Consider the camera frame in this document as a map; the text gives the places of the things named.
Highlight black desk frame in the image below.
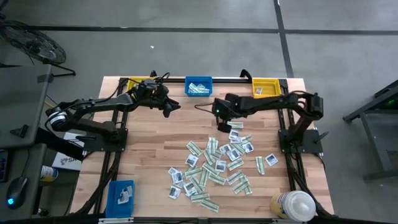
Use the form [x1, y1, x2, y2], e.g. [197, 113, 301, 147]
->
[343, 79, 398, 182]

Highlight black floor fan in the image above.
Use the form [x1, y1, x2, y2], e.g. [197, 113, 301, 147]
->
[0, 18, 77, 78]

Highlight yellow plastic basket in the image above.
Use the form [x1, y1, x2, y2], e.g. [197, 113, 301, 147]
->
[251, 77, 282, 100]
[125, 77, 154, 93]

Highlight white yellow wipes canister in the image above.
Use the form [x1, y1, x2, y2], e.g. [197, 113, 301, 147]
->
[269, 190, 317, 222]

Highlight black computer mouse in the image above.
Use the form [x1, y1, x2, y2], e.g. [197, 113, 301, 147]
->
[5, 176, 29, 210]

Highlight black strap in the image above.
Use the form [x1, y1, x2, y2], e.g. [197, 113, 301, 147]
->
[239, 68, 253, 83]

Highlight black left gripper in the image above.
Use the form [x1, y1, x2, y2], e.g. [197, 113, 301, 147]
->
[134, 78, 182, 119]

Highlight white yellow can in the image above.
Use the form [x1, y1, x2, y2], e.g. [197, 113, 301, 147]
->
[39, 165, 59, 183]

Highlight black keyboard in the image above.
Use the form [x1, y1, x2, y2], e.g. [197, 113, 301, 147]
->
[0, 149, 10, 184]

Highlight silver aluminium bracket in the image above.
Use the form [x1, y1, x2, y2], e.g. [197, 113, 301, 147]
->
[98, 217, 135, 224]

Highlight small black desk item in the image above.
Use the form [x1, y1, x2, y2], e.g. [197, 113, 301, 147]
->
[9, 124, 30, 139]

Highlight grey desk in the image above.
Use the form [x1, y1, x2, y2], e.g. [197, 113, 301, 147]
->
[0, 63, 53, 218]

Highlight blue plastic basket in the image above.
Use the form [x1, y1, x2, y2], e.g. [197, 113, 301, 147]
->
[184, 76, 213, 97]
[105, 179, 135, 218]

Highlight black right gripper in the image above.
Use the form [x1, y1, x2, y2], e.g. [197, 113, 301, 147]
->
[212, 97, 239, 134]

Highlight white printed cardboard box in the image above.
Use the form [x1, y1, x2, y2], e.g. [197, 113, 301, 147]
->
[51, 132, 84, 172]

